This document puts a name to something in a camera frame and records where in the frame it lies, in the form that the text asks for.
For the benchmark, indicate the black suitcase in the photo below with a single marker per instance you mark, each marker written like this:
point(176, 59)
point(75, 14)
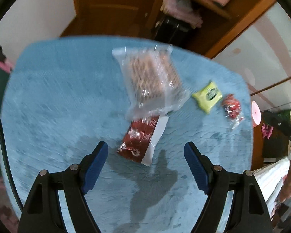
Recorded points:
point(169, 31)

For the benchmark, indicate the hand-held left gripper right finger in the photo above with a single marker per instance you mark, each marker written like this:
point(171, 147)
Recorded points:
point(196, 167)

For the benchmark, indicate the wooden door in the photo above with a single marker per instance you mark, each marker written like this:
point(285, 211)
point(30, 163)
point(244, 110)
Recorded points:
point(106, 9)

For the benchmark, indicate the blue plush mat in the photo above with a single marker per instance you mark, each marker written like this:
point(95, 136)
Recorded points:
point(51, 102)

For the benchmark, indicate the green snack packet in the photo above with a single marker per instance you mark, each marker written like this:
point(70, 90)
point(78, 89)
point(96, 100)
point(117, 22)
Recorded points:
point(207, 95)

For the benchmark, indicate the small pink toy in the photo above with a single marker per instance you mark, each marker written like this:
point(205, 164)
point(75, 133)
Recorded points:
point(266, 131)

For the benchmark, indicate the pink floral cloth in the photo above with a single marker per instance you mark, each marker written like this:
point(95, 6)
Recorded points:
point(0, 206)

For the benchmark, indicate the wooden shelf unit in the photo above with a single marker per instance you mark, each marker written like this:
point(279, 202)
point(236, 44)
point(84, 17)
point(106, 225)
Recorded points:
point(220, 36)

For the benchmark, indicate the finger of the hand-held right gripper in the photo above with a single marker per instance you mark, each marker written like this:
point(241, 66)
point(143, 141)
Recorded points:
point(283, 127)

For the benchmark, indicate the dark red and white packet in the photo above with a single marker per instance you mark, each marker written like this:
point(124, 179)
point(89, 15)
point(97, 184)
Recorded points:
point(138, 136)

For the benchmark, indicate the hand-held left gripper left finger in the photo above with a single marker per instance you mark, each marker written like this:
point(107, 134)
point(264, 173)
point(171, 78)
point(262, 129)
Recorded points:
point(97, 167)

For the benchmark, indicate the folded pink clothes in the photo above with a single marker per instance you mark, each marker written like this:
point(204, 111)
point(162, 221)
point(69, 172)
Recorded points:
point(179, 9)

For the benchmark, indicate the clear wafer packet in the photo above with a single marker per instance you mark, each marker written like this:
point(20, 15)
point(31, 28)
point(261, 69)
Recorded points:
point(150, 77)

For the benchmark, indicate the white striped bag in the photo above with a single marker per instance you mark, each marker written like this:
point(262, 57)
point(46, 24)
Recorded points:
point(269, 182)

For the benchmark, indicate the pink round disc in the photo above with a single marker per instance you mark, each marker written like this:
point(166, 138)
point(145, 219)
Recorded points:
point(255, 114)

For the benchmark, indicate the red candy packet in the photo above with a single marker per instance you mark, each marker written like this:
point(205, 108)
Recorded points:
point(231, 106)

